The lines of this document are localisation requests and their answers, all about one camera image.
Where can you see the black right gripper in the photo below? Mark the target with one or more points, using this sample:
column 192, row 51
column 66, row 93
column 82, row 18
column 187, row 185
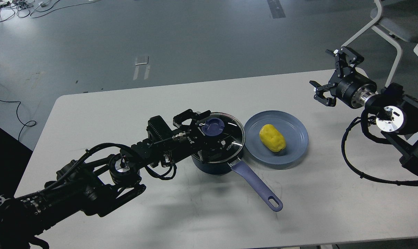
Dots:
column 349, row 84

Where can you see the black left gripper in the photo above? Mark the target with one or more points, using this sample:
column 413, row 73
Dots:
column 192, row 141

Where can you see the glass pot lid blue knob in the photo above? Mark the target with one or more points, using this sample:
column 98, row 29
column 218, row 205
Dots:
column 223, row 138

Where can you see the yellow potato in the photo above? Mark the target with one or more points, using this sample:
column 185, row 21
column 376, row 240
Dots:
column 272, row 138

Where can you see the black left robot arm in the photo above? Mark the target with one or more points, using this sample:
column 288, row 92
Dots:
column 107, row 176

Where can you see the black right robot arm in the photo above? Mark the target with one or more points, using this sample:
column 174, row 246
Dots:
column 389, row 116

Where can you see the white office chair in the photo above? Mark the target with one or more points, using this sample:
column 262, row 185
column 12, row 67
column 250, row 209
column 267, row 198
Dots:
column 392, row 21

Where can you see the black box at left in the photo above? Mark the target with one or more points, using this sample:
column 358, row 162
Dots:
column 14, row 157

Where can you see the dark blue saucepan purple handle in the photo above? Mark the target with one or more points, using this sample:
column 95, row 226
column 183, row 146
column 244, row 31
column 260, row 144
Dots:
column 241, row 168

